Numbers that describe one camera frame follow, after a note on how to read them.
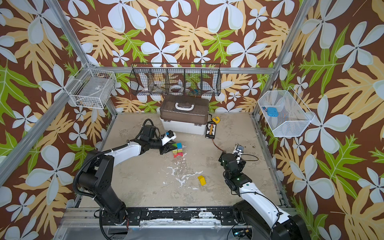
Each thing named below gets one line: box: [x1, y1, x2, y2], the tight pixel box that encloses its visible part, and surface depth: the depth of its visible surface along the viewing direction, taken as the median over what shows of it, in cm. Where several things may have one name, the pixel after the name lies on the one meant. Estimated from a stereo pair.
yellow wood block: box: [198, 175, 207, 186], surface depth 87 cm
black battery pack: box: [205, 120, 217, 140], surface depth 110 cm
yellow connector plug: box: [212, 116, 221, 124], surface depth 117 cm
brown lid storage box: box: [159, 95, 209, 135], surface depth 98 cm
